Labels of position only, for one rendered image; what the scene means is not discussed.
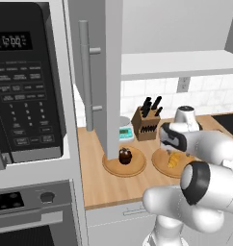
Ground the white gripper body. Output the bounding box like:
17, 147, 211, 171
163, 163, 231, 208
160, 144, 194, 159

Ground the golden croissant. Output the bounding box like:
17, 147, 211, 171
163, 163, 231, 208
167, 152, 183, 169

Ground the round wooden cutting board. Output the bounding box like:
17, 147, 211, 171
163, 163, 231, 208
101, 146, 148, 178

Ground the white tall appliance cabinet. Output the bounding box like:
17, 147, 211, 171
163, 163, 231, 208
0, 0, 90, 246

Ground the round wooden plate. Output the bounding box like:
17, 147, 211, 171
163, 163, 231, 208
151, 147, 199, 180

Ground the wooden knife block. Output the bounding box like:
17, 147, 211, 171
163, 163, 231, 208
131, 106, 162, 142

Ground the dark chocolate cupcake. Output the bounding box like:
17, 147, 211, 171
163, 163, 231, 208
117, 147, 133, 166

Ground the teal and white kitchen scale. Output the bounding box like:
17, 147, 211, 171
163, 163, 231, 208
118, 116, 137, 144

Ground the black hob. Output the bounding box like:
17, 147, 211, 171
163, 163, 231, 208
211, 111, 233, 142

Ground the white drawer front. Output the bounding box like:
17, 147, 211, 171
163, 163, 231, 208
85, 203, 156, 229

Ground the black oven knob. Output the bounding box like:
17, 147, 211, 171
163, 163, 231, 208
39, 191, 56, 205

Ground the black microwave oven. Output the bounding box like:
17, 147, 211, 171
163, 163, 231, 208
0, 1, 67, 171

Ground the grey built-in oven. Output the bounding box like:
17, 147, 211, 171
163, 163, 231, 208
0, 179, 82, 246

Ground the black knife handle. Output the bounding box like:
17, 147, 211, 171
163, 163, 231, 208
150, 95, 163, 111
141, 105, 151, 119
142, 96, 152, 111
154, 106, 165, 118

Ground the grey wall outlet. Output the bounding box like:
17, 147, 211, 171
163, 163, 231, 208
176, 76, 191, 94

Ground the grey drawer handle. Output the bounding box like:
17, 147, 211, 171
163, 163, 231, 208
122, 207, 147, 217

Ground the white wall cabinet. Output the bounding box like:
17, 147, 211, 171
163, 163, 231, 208
120, 0, 233, 82

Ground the grey bar door handle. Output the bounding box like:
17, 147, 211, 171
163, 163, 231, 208
78, 19, 104, 133

